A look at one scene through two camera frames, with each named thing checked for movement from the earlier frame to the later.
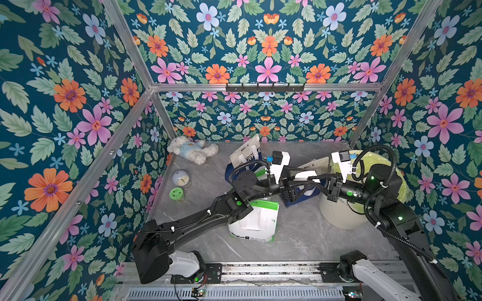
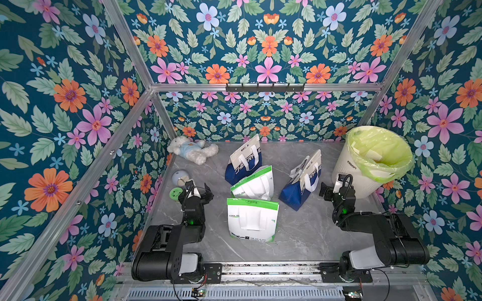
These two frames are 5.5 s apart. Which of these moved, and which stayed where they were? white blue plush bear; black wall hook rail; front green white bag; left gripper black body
Moved: left gripper black body
Stayed: white blue plush bear; front green white bag; black wall hook rail
